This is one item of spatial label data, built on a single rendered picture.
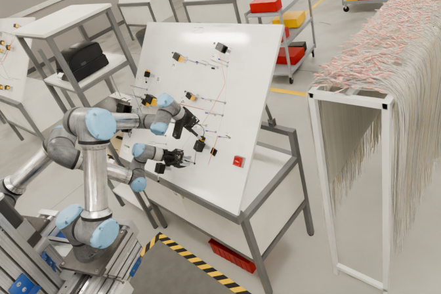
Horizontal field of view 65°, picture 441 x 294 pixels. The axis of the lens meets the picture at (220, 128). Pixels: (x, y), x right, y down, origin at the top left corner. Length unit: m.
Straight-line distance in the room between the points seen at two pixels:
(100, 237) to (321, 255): 1.73
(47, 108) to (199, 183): 3.24
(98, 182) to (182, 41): 1.25
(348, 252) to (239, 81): 1.48
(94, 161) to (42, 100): 3.60
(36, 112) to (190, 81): 3.04
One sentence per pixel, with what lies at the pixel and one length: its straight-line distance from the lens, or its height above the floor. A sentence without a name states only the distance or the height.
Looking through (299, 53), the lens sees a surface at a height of 0.27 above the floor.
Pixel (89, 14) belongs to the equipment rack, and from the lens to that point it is 2.52.
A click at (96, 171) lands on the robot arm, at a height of 1.55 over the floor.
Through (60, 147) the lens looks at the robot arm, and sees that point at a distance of 1.71.
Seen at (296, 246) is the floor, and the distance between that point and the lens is 2.78.
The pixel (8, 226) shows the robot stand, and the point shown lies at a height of 1.46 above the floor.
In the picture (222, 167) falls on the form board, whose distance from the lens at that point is 1.94.
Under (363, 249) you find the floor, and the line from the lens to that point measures 2.75.
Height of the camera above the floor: 2.26
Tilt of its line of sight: 33 degrees down
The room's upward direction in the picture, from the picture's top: 18 degrees counter-clockwise
